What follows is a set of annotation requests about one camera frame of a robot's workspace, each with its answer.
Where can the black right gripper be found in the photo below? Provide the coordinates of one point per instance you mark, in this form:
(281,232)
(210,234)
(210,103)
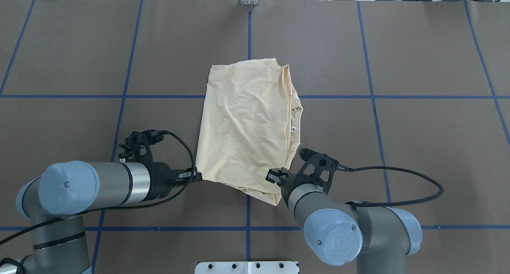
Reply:
(287,181)

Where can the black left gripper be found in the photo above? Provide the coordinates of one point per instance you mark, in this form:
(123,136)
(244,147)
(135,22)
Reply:
(160,180)

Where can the beige long-sleeve printed shirt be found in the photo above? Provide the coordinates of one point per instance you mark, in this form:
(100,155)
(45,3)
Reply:
(250,123)

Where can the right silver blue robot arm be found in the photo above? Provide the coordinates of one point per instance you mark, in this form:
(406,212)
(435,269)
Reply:
(379,239)

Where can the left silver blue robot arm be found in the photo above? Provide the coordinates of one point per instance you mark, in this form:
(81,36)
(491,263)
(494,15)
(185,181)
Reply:
(55,204)

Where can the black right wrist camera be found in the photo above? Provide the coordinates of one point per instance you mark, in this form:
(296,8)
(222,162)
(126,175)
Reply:
(321,167)

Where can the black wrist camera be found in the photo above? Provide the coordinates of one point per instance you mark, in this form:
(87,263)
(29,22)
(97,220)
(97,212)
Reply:
(321,167)
(137,146)

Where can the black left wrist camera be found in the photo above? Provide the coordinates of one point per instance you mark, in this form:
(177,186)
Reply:
(137,146)

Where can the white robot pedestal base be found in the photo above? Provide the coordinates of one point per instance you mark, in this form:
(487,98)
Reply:
(248,267)

